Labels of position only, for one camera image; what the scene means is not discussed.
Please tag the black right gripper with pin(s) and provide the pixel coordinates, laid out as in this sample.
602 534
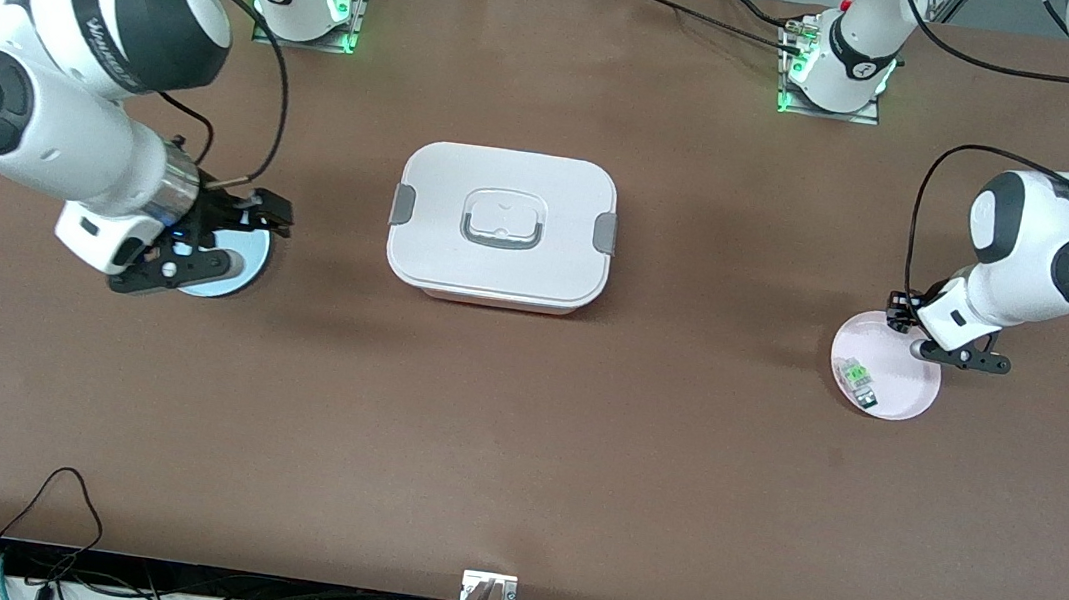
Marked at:
221 211

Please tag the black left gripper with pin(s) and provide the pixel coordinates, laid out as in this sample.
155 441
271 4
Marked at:
899 312

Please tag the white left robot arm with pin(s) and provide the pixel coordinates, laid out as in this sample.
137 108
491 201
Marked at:
1039 287

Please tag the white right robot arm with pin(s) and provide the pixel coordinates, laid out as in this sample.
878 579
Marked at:
60 135

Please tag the white lidded lunch box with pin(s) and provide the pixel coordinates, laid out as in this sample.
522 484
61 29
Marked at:
440 249

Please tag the light blue round plate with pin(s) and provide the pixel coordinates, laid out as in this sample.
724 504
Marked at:
249 262

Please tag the pink round plate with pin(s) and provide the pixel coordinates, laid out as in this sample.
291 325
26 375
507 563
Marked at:
912 388

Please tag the green switch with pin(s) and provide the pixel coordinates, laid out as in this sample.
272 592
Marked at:
856 377

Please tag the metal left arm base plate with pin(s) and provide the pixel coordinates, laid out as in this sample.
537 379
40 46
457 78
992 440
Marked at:
867 120

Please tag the white metal mounting bracket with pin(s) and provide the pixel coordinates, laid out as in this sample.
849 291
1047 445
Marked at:
474 585

